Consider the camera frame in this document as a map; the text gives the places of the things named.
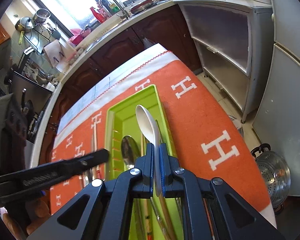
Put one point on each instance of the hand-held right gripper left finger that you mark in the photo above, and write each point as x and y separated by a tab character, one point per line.
148	160

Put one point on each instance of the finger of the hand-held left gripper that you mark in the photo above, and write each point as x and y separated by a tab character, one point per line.
90	158

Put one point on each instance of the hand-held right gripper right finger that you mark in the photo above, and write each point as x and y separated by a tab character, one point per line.
163	165

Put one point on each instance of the large metal spoon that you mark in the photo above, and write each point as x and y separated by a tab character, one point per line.
128	150

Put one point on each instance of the white ceramic spoon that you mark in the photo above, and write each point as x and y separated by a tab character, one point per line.
146	122

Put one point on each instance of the green plastic utensil tray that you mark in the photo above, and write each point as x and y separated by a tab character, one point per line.
130	120

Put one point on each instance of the person's left hand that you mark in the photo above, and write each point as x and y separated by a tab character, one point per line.
37	208

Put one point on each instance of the orange patterned blanket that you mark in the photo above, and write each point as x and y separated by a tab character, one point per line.
202	120

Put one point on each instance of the steel steamer pot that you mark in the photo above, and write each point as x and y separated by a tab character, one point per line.
272	175

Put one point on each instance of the pale cutting board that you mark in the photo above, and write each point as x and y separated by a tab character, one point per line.
52	52

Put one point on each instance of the dark wooden base cabinets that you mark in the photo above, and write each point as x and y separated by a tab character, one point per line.
120	47

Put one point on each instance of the hanging plastic bag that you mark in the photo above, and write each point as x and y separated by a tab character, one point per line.
147	43

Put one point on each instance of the pink bowl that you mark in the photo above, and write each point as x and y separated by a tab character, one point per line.
76	38

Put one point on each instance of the grey utensil holder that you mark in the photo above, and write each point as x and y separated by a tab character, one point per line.
55	33

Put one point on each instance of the grey refrigerator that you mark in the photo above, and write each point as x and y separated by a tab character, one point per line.
285	105

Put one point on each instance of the red spray bottle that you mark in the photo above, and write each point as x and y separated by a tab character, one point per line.
96	16

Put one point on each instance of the pink bottle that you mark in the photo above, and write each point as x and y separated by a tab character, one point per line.
103	13

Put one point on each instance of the grey frosted door cabinet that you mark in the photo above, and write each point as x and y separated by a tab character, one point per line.
220	30

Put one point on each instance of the steel colander pot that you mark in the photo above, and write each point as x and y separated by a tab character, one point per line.
41	15

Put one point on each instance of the green dish soap bottle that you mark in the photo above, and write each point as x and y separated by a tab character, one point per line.
113	7

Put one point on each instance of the steel kitchen faucet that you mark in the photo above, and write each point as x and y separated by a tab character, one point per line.
122	8

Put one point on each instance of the stack of dishes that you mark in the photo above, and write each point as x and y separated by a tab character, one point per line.
142	6

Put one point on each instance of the kitchen window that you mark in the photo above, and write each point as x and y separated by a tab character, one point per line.
72	0

